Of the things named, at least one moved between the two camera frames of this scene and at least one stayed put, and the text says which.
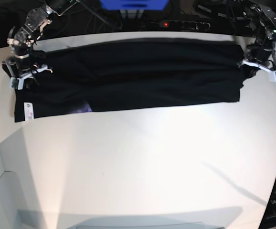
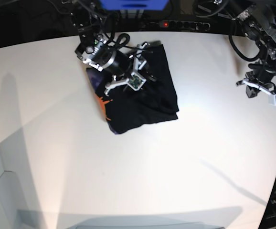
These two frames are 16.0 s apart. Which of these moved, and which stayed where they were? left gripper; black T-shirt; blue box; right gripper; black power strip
Moved: black T-shirt; left gripper; right gripper
Stayed: blue box; black power strip
